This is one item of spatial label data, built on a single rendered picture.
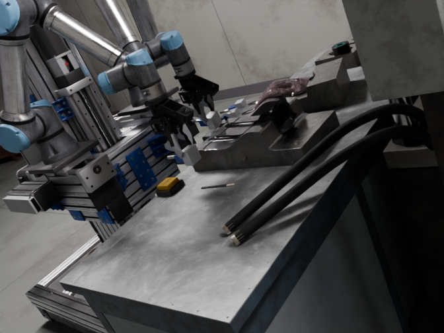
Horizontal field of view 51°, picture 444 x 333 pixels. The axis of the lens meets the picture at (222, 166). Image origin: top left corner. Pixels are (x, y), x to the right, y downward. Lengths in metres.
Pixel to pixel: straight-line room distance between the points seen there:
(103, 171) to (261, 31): 3.70
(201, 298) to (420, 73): 0.66
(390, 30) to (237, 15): 4.49
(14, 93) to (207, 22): 4.15
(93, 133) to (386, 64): 1.42
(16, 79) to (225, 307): 1.05
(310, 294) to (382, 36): 0.68
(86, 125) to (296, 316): 1.25
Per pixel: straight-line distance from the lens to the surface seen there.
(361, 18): 0.93
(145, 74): 1.46
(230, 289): 1.07
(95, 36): 1.66
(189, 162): 1.53
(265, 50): 5.30
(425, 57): 0.92
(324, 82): 1.80
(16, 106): 1.72
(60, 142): 1.87
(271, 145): 1.51
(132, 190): 2.02
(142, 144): 2.05
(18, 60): 1.67
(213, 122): 1.80
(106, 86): 1.53
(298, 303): 1.23
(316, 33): 4.91
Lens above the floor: 1.42
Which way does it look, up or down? 21 degrees down
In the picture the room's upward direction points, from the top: 25 degrees counter-clockwise
